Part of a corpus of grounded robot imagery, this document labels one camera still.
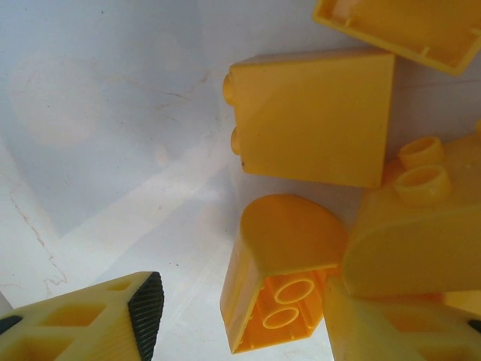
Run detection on orange sloped lego brick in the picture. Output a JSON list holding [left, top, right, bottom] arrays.
[[222, 47, 397, 189]]

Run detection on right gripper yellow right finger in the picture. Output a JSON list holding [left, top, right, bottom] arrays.
[[322, 278, 481, 361]]

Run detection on orange rounded lego brick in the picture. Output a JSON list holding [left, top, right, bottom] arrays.
[[342, 120, 481, 299], [219, 193, 351, 355]]

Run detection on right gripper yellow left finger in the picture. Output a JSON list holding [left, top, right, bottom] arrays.
[[0, 271, 165, 361]]

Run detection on flat orange lego brick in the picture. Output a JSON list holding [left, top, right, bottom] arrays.
[[311, 0, 481, 77]]

